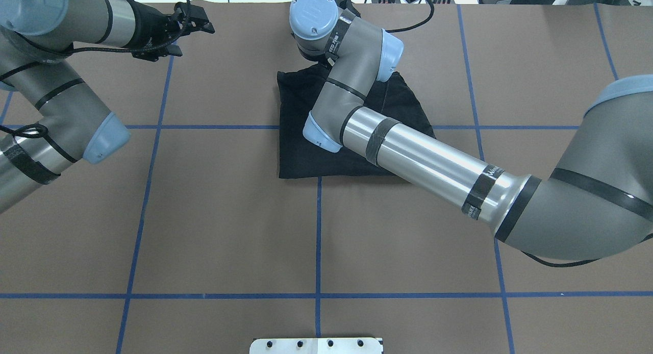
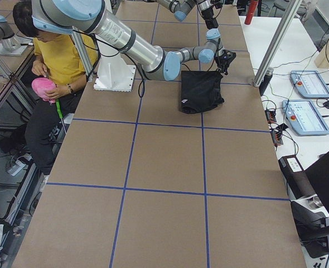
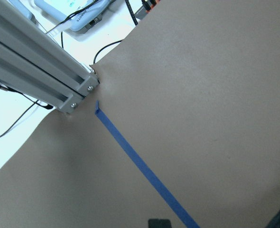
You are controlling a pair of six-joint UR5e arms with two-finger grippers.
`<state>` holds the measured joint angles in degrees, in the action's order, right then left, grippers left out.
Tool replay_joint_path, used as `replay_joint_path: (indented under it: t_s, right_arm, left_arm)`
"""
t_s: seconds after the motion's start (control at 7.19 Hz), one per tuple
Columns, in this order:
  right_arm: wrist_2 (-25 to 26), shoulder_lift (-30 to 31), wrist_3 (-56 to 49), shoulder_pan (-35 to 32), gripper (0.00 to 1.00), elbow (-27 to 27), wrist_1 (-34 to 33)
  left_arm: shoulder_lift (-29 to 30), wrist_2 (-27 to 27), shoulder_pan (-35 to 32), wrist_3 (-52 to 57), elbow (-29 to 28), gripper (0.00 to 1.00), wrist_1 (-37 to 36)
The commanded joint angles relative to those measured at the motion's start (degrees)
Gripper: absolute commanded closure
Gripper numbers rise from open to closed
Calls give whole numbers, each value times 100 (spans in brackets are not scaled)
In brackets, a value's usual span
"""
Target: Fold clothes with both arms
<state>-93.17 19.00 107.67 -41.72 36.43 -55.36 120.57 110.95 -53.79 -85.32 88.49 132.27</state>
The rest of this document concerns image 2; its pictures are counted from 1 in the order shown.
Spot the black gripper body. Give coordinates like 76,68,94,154
215,50,236,75
202,8,218,29

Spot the black graphic t-shirt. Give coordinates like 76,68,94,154
180,71,225,114

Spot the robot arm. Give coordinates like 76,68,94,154
155,0,224,30
31,1,236,81

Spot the red cylinder bottle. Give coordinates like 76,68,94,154
244,0,259,25

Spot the dark water bottle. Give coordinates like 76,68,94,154
259,67,274,97

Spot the far teach pendant tablet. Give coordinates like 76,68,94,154
289,70,329,99

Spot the teach pendant tablet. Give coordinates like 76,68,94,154
282,99,329,136
289,70,329,99

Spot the near teach pendant tablet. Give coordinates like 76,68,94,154
282,99,329,136

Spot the black power adapter box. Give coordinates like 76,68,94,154
278,155,316,199

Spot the person in yellow shirt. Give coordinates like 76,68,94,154
13,1,87,178

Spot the pink plush ball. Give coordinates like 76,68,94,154
31,77,56,103

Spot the aluminium frame post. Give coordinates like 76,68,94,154
253,0,302,87

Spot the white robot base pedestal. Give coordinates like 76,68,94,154
94,40,136,92

